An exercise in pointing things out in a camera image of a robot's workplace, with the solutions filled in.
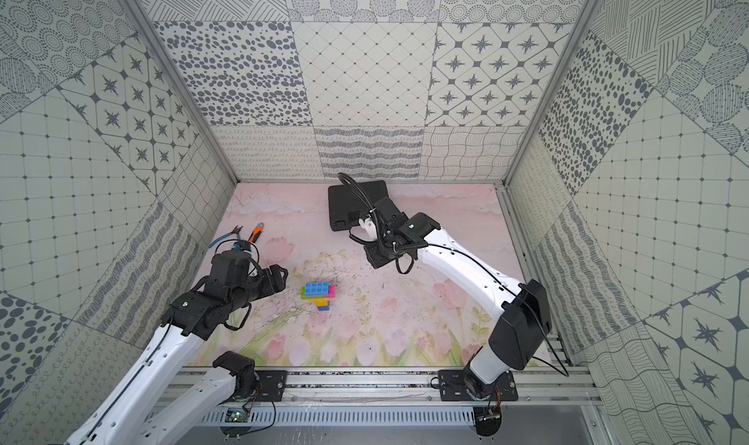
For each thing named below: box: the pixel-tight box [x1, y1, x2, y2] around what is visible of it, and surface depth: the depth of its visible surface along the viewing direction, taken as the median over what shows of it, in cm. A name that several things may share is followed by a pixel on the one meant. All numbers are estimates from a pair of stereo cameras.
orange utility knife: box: [247, 221, 265, 243], surface depth 106 cm
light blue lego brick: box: [304, 282, 331, 297], surface depth 80 cm
